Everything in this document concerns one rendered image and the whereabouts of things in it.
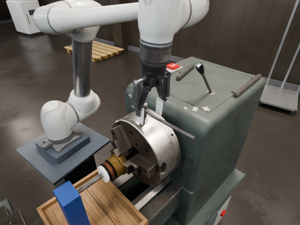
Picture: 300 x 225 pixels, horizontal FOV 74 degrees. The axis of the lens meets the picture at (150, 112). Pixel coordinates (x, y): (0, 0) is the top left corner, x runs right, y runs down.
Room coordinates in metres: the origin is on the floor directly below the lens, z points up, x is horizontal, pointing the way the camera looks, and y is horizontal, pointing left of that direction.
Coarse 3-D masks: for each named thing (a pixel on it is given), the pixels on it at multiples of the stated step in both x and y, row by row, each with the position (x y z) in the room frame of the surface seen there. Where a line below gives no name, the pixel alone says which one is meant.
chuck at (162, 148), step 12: (120, 120) 0.64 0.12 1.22; (132, 120) 0.62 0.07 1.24; (132, 132) 0.59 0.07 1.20; (144, 132) 0.56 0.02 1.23; (156, 132) 0.57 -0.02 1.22; (132, 144) 0.59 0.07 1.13; (144, 144) 0.54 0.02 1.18; (156, 144) 0.53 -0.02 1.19; (168, 144) 0.55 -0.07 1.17; (144, 156) 0.54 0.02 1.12; (156, 156) 0.50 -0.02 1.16; (168, 156) 0.52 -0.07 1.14; (168, 168) 0.51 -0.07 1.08; (144, 180) 0.54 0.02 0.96; (156, 180) 0.49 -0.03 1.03
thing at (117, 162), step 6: (114, 156) 0.54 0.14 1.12; (120, 156) 0.55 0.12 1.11; (108, 162) 0.51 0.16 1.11; (114, 162) 0.51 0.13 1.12; (120, 162) 0.51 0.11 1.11; (108, 168) 0.48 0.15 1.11; (114, 168) 0.49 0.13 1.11; (120, 168) 0.50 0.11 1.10; (108, 174) 0.47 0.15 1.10; (114, 174) 0.48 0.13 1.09; (120, 174) 0.49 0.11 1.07
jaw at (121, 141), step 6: (120, 126) 0.63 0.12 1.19; (114, 132) 0.61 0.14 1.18; (120, 132) 0.62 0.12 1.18; (114, 138) 0.61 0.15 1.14; (120, 138) 0.60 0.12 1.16; (126, 138) 0.61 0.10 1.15; (114, 144) 0.58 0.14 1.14; (120, 144) 0.58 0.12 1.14; (126, 144) 0.59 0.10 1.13; (114, 150) 0.55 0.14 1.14; (120, 150) 0.56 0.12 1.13
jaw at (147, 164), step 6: (138, 156) 0.55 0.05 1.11; (126, 162) 0.52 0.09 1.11; (132, 162) 0.52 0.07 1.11; (138, 162) 0.51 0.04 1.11; (144, 162) 0.51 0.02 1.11; (150, 162) 0.51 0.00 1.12; (126, 168) 0.50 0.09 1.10; (132, 168) 0.50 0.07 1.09; (138, 168) 0.49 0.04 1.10; (144, 168) 0.48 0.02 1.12; (150, 168) 0.48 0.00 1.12; (156, 168) 0.50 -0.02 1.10; (162, 168) 0.50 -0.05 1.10; (138, 174) 0.49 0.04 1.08; (144, 174) 0.48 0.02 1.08; (150, 174) 0.47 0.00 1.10
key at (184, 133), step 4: (148, 112) 0.58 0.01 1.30; (152, 116) 0.56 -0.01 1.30; (156, 116) 0.55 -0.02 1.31; (160, 120) 0.53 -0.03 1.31; (164, 120) 0.52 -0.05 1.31; (164, 124) 0.51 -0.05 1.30; (168, 124) 0.50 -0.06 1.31; (172, 128) 0.48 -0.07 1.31; (176, 128) 0.47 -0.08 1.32; (180, 132) 0.45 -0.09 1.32; (184, 132) 0.44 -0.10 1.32; (188, 136) 0.43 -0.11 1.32; (192, 136) 0.42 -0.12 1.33
